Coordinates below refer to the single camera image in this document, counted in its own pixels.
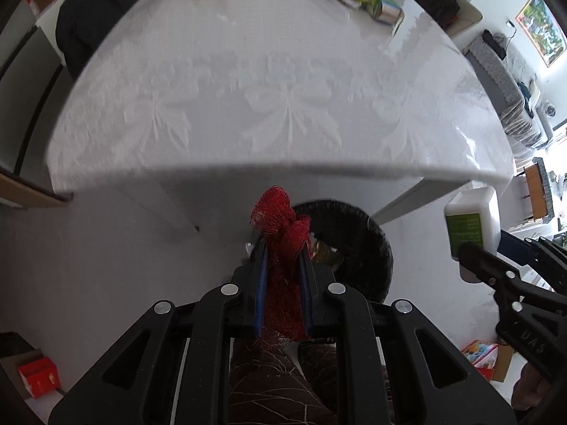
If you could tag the red box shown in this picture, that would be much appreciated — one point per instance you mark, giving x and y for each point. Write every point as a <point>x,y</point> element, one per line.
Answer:
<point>40,374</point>

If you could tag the blue clothes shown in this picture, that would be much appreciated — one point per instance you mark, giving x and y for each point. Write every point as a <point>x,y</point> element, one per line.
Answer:
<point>527,93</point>

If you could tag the beige dining chair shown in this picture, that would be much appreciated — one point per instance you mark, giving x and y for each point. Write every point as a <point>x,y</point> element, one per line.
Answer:
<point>469,17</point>

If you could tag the wooden stool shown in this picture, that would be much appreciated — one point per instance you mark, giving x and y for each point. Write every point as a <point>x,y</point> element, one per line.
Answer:
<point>538,190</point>

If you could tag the red mesh net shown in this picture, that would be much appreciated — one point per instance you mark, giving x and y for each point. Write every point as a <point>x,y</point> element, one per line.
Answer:
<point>283,234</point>

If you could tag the brown cardboard box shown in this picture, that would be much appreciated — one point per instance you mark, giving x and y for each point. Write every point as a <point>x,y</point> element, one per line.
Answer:
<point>502,363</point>

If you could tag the black jacket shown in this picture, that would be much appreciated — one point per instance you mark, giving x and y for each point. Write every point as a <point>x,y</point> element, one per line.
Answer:
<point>88,22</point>

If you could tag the framed landscape painting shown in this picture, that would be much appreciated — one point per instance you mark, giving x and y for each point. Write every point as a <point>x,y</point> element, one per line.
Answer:
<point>542,29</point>

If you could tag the black bag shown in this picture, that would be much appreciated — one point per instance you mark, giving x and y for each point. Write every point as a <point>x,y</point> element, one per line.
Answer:
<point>494,44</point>

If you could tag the white dining table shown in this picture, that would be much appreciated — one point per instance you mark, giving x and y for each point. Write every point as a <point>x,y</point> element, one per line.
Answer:
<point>412,199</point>

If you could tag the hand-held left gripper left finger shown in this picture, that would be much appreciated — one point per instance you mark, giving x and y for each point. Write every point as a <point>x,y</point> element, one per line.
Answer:
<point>261,287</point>

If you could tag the person's right hand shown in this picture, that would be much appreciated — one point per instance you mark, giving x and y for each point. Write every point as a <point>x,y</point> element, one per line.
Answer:
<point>529,387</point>

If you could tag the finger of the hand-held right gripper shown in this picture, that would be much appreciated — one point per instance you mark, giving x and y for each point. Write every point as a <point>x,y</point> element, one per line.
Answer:
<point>516,248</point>
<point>480,261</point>

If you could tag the colourful printed box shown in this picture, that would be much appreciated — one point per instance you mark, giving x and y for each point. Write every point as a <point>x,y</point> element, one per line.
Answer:
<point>480,358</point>

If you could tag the black lined trash bin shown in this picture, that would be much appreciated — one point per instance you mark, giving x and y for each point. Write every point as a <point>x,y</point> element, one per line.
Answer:
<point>367,252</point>

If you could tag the grey sofa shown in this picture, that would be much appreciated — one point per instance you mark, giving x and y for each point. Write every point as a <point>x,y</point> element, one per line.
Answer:
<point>509,97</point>

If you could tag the white lace tablecloth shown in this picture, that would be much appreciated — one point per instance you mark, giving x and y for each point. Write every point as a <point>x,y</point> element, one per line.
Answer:
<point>265,75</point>

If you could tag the gold snack bag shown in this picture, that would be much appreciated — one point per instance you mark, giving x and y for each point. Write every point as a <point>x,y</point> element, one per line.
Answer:
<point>325,254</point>

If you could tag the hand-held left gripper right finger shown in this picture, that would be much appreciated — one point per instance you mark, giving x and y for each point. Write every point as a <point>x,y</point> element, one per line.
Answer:
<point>306,292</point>

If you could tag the open green carton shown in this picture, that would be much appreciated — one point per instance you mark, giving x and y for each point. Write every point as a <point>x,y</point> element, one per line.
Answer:
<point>376,0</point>

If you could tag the white plastic bottle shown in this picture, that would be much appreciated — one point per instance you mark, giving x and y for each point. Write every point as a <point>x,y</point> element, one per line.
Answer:
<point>474,203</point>

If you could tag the person's patterned trouser leg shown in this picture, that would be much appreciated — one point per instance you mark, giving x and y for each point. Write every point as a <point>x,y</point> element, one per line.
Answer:
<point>265,389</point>

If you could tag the grey refrigerator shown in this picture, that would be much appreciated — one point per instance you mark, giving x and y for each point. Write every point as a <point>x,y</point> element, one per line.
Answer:
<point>26,97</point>

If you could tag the black backpack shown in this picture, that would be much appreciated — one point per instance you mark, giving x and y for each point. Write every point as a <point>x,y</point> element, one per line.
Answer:
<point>429,4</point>

